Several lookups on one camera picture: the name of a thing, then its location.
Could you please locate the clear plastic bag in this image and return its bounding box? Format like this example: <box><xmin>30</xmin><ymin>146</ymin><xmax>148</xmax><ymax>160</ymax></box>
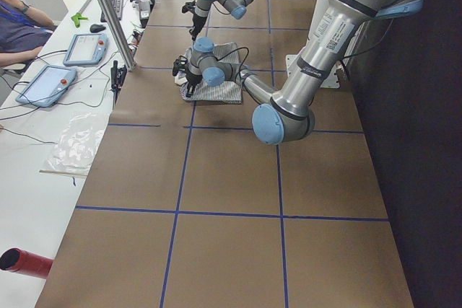
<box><xmin>40</xmin><ymin>112</ymin><xmax>109</xmax><ymax>177</ymax></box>

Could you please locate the brown paper table cover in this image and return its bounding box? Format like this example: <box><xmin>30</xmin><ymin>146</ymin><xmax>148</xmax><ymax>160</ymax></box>
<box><xmin>37</xmin><ymin>0</ymin><xmax>412</xmax><ymax>307</ymax></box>

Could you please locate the black computer mouse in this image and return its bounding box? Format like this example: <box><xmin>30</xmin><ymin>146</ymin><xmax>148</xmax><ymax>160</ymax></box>
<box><xmin>90</xmin><ymin>24</ymin><xmax>106</xmax><ymax>33</ymax></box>

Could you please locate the near blue teach pendant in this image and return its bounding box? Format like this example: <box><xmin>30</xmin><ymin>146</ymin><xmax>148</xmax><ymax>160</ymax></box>
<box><xmin>15</xmin><ymin>65</ymin><xmax>77</xmax><ymax>107</ymax></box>

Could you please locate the seated person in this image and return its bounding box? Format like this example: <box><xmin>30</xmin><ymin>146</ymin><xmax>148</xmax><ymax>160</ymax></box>
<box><xmin>1</xmin><ymin>0</ymin><xmax>56</xmax><ymax>68</ymax></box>

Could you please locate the red cardboard tube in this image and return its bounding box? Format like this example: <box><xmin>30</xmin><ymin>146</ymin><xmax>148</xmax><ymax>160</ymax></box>
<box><xmin>1</xmin><ymin>248</ymin><xmax>53</xmax><ymax>279</ymax></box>

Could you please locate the navy white striped polo shirt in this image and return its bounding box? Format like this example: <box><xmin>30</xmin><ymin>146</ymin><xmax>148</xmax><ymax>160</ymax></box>
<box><xmin>174</xmin><ymin>42</ymin><xmax>243</xmax><ymax>105</ymax></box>

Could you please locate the black keyboard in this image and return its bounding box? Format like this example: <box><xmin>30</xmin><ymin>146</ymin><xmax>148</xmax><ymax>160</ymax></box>
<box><xmin>110</xmin><ymin>0</ymin><xmax>123</xmax><ymax>19</ymax></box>

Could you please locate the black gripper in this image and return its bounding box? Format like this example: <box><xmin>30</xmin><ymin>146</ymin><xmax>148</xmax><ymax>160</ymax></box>
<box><xmin>172</xmin><ymin>56</ymin><xmax>199</xmax><ymax>98</ymax></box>
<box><xmin>182</xmin><ymin>1</ymin><xmax>206</xmax><ymax>41</ymax></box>

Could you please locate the far blue teach pendant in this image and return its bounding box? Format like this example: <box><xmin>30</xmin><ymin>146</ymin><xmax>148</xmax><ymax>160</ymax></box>
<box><xmin>63</xmin><ymin>32</ymin><xmax>108</xmax><ymax>66</ymax></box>

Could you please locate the green plastic tool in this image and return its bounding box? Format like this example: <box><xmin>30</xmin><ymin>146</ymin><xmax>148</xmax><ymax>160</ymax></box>
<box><xmin>71</xmin><ymin>12</ymin><xmax>88</xmax><ymax>28</ymax></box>

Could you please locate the aluminium frame post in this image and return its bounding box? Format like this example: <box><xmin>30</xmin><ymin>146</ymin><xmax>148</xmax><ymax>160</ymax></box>
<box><xmin>97</xmin><ymin>0</ymin><xmax>136</xmax><ymax>71</ymax></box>

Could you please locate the blue teach pendant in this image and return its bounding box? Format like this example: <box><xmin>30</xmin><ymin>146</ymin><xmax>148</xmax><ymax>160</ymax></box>
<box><xmin>15</xmin><ymin>65</ymin><xmax>77</xmax><ymax>107</ymax></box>
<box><xmin>63</xmin><ymin>32</ymin><xmax>108</xmax><ymax>66</ymax></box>

